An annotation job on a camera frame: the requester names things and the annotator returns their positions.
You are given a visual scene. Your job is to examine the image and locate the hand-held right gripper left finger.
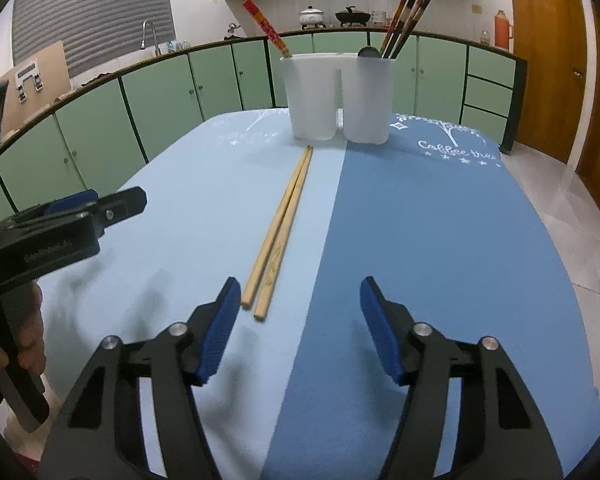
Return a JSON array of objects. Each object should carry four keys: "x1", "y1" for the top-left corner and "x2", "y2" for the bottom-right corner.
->
[{"x1": 39, "y1": 276, "x2": 242, "y2": 480}]

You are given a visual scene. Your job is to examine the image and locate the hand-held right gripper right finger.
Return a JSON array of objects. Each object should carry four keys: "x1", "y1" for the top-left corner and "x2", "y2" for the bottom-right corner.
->
[{"x1": 359, "y1": 276, "x2": 563, "y2": 480}]

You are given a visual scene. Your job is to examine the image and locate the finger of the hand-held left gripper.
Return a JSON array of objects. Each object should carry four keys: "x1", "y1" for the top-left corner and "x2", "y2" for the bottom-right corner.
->
[
  {"x1": 91, "y1": 186, "x2": 147, "y2": 235},
  {"x1": 10, "y1": 189, "x2": 101, "y2": 223}
]

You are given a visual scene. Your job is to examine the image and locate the plain wooden chopstick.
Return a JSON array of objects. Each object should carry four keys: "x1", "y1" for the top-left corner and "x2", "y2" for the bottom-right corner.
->
[
  {"x1": 253, "y1": 146, "x2": 314, "y2": 323},
  {"x1": 241, "y1": 145, "x2": 312, "y2": 309}
]

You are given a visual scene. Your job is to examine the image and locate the white plastic utensil holder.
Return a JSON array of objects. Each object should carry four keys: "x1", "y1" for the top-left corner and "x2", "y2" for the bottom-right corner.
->
[{"x1": 279, "y1": 52, "x2": 397, "y2": 145}]

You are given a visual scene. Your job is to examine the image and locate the person's left hand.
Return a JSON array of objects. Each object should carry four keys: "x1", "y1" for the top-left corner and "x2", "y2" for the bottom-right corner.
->
[{"x1": 9, "y1": 282, "x2": 47, "y2": 376}]

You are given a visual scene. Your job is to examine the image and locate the light blue printed placemat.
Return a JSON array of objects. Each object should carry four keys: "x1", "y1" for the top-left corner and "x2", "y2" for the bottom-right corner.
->
[{"x1": 0, "y1": 107, "x2": 348, "y2": 480}]

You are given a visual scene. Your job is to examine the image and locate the dark blue printed placemat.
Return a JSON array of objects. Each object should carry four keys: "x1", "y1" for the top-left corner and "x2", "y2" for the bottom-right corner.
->
[{"x1": 260, "y1": 110, "x2": 600, "y2": 480}]

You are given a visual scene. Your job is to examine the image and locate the brown cardboard sheet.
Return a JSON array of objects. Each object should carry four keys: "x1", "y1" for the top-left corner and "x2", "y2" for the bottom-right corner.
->
[{"x1": 0, "y1": 41, "x2": 73, "y2": 133}]

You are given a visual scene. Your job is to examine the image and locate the green base kitchen cabinets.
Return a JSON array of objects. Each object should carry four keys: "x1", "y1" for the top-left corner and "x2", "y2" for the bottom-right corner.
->
[{"x1": 0, "y1": 30, "x2": 528, "y2": 221}]

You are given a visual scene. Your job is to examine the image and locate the chrome sink faucet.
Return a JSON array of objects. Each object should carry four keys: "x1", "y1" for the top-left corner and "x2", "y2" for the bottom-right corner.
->
[{"x1": 141, "y1": 20, "x2": 162, "y2": 57}]

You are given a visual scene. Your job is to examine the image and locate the grey window shutter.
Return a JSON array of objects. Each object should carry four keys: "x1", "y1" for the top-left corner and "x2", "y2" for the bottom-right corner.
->
[{"x1": 11, "y1": 0, "x2": 176, "y2": 78}]

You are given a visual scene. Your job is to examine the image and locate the silver cooking pot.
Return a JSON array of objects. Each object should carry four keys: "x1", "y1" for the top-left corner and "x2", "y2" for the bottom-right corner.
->
[{"x1": 300, "y1": 5, "x2": 327, "y2": 28}]

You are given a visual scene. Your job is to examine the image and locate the black wok with lid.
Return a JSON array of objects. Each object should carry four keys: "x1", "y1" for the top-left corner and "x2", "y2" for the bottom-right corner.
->
[{"x1": 335, "y1": 6, "x2": 373, "y2": 27}]

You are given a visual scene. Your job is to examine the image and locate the orange thermos flask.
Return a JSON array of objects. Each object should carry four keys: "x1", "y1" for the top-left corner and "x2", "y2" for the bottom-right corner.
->
[{"x1": 494, "y1": 9, "x2": 515, "y2": 51}]

